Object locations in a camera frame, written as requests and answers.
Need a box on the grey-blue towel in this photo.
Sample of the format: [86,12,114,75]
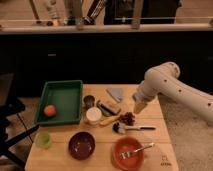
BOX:
[106,88,123,103]

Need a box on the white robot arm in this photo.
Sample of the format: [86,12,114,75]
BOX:
[132,62,213,127]

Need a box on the orange bowl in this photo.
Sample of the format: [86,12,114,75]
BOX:
[111,137,144,171]

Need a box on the purple bowl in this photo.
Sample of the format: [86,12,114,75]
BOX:
[68,132,95,160]

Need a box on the dark grape bunch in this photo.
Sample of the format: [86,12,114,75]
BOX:
[119,112,135,126]

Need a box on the wooden block eraser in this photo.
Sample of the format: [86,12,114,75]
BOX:
[101,101,121,115]

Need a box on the green vegetable toy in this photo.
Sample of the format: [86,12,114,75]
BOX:
[96,100,112,117]

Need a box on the yellow banana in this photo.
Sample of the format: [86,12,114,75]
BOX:
[99,116,119,126]

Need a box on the silver fork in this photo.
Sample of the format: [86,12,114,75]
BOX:
[119,142,155,159]

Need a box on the small metal cup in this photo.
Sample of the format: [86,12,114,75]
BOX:
[83,95,95,109]

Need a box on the green plastic tray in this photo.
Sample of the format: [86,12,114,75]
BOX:
[34,80,83,126]

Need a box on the orange fruit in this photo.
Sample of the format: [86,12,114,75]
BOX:
[43,105,57,117]

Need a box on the light green cup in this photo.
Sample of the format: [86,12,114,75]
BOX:
[35,132,52,149]

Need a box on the black chair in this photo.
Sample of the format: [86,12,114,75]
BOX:
[0,73,39,168]

